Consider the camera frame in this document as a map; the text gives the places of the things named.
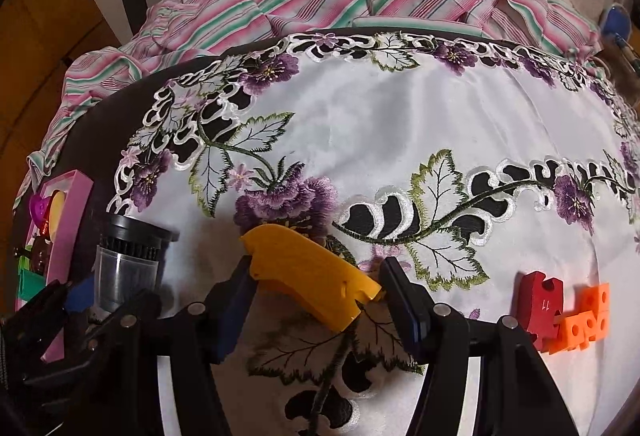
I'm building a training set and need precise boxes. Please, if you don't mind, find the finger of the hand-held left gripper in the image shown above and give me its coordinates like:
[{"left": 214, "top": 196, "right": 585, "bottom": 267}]
[{"left": 10, "top": 276, "right": 101, "bottom": 367}]

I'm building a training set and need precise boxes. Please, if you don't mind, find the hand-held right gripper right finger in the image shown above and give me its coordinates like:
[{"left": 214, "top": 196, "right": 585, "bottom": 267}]
[{"left": 378, "top": 257, "right": 583, "bottom": 436}]

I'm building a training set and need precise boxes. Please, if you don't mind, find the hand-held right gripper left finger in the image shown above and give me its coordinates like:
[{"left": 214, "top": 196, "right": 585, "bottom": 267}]
[{"left": 75, "top": 255, "right": 256, "bottom": 436}]

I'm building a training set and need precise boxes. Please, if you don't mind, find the black and clear cylinder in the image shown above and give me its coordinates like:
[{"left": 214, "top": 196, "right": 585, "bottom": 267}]
[{"left": 95, "top": 214, "right": 180, "bottom": 317}]

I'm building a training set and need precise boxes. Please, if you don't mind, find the pink tray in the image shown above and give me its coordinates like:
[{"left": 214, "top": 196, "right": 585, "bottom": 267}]
[{"left": 12, "top": 170, "right": 95, "bottom": 362}]

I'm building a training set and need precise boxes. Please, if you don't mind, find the yellow curved plastic part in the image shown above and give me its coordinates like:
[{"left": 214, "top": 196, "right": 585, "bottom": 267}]
[{"left": 240, "top": 223, "right": 383, "bottom": 333}]

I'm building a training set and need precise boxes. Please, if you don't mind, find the yellow disc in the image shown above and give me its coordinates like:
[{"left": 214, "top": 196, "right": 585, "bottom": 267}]
[{"left": 47, "top": 190, "right": 67, "bottom": 222}]

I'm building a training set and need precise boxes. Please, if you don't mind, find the pink heart piece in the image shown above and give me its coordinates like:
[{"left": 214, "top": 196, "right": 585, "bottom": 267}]
[{"left": 29, "top": 195, "right": 51, "bottom": 222}]

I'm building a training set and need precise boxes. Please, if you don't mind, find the red plastic block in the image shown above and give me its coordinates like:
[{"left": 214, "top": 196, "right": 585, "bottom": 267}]
[{"left": 517, "top": 271, "right": 565, "bottom": 351}]

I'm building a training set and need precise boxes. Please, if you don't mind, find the orange plastic block with holes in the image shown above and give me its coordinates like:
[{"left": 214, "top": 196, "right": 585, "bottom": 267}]
[{"left": 552, "top": 282, "right": 612, "bottom": 357}]

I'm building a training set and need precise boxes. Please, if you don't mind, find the white floral embroidered tablecloth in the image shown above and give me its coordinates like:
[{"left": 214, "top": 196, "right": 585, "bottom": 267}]
[{"left": 105, "top": 31, "right": 640, "bottom": 436}]

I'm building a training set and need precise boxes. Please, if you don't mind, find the wooden cabinet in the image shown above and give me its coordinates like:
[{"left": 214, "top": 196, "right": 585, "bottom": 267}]
[{"left": 0, "top": 0, "right": 121, "bottom": 177}]

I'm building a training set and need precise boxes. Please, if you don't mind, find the blue round object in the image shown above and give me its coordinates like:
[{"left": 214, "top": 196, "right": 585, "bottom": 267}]
[{"left": 602, "top": 6, "right": 632, "bottom": 42}]

